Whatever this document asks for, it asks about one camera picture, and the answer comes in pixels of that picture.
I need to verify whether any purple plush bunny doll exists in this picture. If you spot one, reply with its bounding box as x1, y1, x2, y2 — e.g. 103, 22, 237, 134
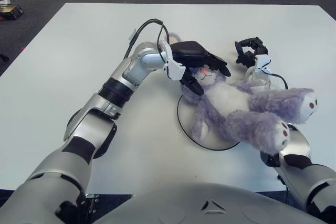
167, 32, 318, 155

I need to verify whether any metal table bracket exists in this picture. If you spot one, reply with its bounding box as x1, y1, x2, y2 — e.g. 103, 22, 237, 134
83, 194, 100, 214

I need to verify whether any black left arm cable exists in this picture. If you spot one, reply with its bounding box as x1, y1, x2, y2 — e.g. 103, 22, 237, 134
123, 18, 171, 65

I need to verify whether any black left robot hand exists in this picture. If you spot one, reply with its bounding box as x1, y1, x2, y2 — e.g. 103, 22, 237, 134
170, 40, 232, 95

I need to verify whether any black and yellow box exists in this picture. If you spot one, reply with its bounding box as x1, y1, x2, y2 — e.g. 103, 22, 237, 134
0, 4, 24, 20

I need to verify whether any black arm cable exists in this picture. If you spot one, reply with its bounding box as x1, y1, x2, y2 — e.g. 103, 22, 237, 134
123, 18, 171, 65
267, 73, 288, 90

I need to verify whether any grey robot torso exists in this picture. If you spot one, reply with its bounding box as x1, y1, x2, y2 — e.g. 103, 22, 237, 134
91, 182, 329, 224

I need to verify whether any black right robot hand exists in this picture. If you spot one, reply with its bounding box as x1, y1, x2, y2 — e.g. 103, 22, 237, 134
234, 37, 269, 67

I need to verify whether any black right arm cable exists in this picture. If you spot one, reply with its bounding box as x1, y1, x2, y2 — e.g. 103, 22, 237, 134
267, 73, 288, 90

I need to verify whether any white plate with black rim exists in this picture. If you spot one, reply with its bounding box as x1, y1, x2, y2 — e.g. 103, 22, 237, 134
177, 94, 241, 151

